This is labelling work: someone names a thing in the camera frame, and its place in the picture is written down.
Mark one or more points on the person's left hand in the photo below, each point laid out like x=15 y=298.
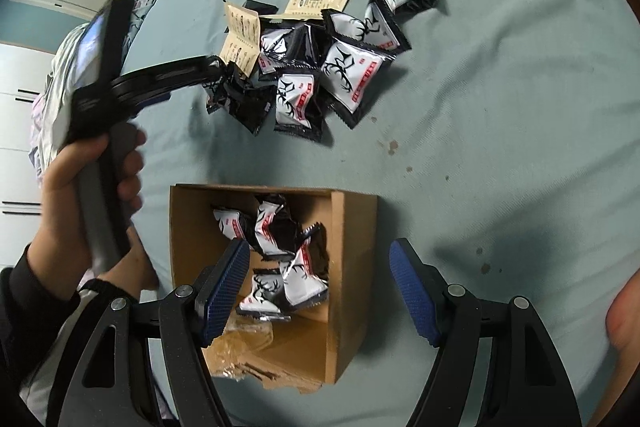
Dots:
x=57 y=207

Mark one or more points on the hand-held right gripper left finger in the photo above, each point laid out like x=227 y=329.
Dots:
x=227 y=292

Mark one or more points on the black foil snack packet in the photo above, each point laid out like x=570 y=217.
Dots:
x=245 y=107

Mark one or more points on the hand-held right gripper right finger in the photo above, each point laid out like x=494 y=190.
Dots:
x=412 y=292

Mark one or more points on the person's left forearm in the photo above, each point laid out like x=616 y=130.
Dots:
x=30 y=307

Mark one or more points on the brown cardboard box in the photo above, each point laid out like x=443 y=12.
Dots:
x=350 y=257

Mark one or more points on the person's right foot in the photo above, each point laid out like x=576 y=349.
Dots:
x=622 y=312

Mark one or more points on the pile of black-white snack packets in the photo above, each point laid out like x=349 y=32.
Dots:
x=305 y=277
x=350 y=72

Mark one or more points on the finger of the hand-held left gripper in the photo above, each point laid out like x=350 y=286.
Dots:
x=180 y=88
x=170 y=68

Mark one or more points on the teal bed sheet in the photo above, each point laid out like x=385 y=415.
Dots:
x=500 y=107

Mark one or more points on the white wardrobe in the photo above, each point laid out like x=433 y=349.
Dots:
x=15 y=132

